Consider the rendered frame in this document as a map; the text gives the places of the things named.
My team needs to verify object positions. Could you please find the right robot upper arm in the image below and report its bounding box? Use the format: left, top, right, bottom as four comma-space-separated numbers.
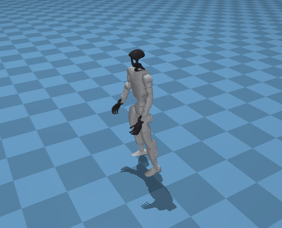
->
124, 66, 132, 90

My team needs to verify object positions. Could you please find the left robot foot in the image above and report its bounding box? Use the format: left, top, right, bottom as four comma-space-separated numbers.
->
145, 165, 161, 177

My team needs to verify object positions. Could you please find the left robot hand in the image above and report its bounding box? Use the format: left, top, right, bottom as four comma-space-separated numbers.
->
129, 115, 144, 135

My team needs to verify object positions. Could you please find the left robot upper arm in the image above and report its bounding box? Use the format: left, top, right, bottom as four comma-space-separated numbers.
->
142, 73, 153, 102

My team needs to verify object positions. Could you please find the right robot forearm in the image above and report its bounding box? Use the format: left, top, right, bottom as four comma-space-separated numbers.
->
120, 87, 130, 104

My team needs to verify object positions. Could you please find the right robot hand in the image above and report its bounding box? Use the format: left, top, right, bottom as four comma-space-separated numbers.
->
112, 99, 122, 114

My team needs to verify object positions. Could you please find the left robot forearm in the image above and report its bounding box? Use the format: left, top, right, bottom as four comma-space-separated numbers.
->
141, 97, 153, 122

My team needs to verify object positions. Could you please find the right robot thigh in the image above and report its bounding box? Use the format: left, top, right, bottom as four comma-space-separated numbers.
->
128, 105, 141, 136

